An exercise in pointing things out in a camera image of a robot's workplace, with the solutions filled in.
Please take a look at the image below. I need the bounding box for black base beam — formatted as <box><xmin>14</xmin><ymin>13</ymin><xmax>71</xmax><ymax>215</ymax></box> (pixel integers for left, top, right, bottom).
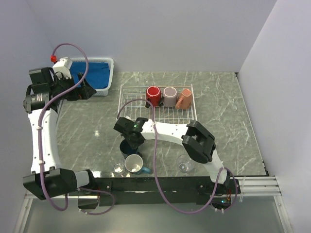
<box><xmin>60</xmin><ymin>172</ymin><xmax>241</xmax><ymax>215</ymax></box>

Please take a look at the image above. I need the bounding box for clear glass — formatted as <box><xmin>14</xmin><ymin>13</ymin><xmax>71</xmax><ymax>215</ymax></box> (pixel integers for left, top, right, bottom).
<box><xmin>176</xmin><ymin>154</ymin><xmax>194</xmax><ymax>173</ymax></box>
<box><xmin>112</xmin><ymin>161</ymin><xmax>126</xmax><ymax>175</ymax></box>

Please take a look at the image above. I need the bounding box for red mug black handle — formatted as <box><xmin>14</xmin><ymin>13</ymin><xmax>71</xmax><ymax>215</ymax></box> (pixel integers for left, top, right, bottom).
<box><xmin>145</xmin><ymin>86</ymin><xmax>162</xmax><ymax>107</ymax></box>

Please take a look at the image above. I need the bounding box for blue cloth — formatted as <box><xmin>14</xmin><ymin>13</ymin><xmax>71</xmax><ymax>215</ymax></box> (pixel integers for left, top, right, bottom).
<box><xmin>70</xmin><ymin>61</ymin><xmax>110</xmax><ymax>89</ymax></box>

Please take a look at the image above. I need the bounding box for left clear glass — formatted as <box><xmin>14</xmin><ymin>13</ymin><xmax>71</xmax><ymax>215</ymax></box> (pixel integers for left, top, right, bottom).
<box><xmin>112</xmin><ymin>161</ymin><xmax>126</xmax><ymax>175</ymax></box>

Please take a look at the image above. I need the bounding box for dark blue mug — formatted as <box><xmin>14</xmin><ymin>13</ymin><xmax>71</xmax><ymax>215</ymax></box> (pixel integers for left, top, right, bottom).
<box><xmin>119</xmin><ymin>140</ymin><xmax>142</xmax><ymax>159</ymax></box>

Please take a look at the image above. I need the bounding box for white plastic basket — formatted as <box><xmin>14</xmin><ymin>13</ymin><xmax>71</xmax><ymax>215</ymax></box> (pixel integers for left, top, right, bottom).
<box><xmin>70</xmin><ymin>57</ymin><xmax>114</xmax><ymax>97</ymax></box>

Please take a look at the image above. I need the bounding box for white wire dish rack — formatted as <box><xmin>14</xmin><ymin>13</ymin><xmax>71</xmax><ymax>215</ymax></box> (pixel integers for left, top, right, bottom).
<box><xmin>118</xmin><ymin>85</ymin><xmax>197</xmax><ymax>124</ymax></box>

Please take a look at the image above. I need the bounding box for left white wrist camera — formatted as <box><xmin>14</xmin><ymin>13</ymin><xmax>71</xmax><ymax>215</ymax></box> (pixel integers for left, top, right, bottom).
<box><xmin>52</xmin><ymin>57</ymin><xmax>73</xmax><ymax>80</ymax></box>

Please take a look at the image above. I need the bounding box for right clear glass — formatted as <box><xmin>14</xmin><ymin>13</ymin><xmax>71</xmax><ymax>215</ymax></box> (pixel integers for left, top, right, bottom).
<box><xmin>176</xmin><ymin>154</ymin><xmax>194</xmax><ymax>173</ymax></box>

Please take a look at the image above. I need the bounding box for mauve mug black handle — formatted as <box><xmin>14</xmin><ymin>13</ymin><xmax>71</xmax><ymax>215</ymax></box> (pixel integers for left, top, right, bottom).
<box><xmin>159</xmin><ymin>86</ymin><xmax>177</xmax><ymax>107</ymax></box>

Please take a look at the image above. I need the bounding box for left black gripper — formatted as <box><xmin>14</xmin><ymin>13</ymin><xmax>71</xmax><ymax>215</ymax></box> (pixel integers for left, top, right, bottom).
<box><xmin>50</xmin><ymin>72</ymin><xmax>96</xmax><ymax>101</ymax></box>

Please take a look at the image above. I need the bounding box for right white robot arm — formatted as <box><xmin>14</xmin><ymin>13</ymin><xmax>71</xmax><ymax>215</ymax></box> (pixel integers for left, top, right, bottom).
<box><xmin>114</xmin><ymin>117</ymin><xmax>236</xmax><ymax>195</ymax></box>

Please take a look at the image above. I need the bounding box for pink floral mug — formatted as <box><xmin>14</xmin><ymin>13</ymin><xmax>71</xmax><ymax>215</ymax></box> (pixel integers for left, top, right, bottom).
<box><xmin>175</xmin><ymin>88</ymin><xmax>192</xmax><ymax>110</ymax></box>

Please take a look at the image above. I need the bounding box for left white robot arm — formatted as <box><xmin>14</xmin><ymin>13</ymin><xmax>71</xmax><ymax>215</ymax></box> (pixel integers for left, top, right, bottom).
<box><xmin>23</xmin><ymin>65</ymin><xmax>97</xmax><ymax>200</ymax></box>

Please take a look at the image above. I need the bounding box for light blue white mug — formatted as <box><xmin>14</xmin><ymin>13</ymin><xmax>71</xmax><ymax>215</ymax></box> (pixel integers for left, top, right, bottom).
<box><xmin>124</xmin><ymin>154</ymin><xmax>151</xmax><ymax>175</ymax></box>

